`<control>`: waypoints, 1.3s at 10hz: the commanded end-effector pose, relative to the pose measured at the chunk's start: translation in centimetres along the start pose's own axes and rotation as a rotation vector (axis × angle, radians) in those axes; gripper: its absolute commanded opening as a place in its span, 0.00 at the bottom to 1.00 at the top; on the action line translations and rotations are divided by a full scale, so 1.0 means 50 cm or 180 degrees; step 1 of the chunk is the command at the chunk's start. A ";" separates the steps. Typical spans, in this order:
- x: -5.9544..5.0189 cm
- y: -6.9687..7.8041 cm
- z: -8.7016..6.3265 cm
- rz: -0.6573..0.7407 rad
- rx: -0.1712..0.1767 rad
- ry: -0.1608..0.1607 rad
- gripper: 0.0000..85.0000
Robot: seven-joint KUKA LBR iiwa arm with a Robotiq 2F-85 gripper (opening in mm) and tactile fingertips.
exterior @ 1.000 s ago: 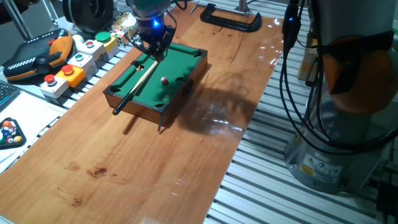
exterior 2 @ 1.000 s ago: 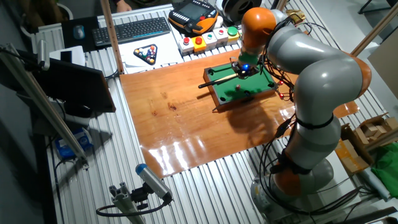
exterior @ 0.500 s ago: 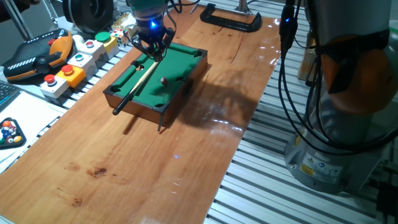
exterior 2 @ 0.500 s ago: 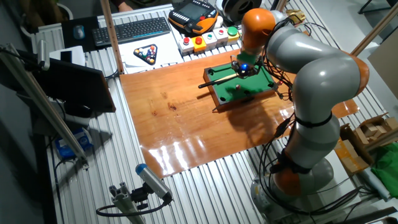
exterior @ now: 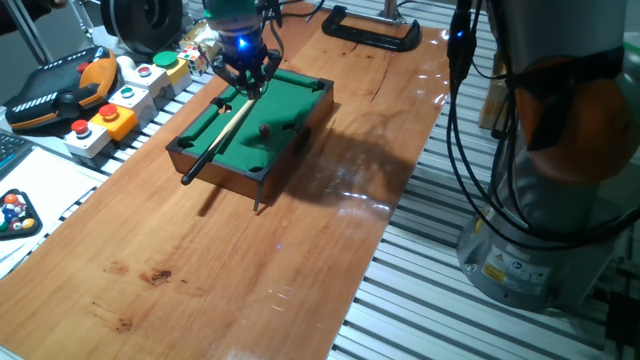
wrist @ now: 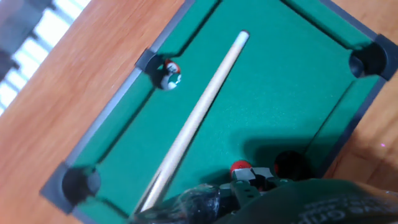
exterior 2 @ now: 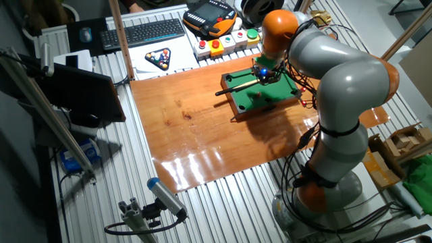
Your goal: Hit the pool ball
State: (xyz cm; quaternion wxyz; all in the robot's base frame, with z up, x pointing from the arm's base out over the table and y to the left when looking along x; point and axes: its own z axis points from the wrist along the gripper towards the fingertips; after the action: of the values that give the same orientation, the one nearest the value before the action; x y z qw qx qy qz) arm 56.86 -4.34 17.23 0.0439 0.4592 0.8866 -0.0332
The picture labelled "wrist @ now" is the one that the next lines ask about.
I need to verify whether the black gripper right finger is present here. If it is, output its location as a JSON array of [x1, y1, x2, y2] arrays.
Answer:
[[251, 167, 276, 191]]

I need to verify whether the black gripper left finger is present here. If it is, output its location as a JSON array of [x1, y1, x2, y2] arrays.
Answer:
[[231, 167, 261, 208]]

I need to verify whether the red white striped pool ball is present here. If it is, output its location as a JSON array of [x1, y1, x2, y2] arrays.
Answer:
[[229, 159, 253, 178]]

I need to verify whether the wooden pool cue black butt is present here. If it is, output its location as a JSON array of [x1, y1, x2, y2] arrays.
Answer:
[[133, 29, 251, 215]]

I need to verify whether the mini green felt pool table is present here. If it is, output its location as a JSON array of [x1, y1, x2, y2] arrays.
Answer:
[[39, 0, 398, 224]]

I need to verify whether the green white pool ball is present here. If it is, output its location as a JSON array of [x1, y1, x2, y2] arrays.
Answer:
[[160, 73, 183, 91]]

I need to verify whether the glossy orange wooden board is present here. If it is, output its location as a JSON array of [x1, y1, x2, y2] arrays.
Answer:
[[0, 0, 398, 224]]

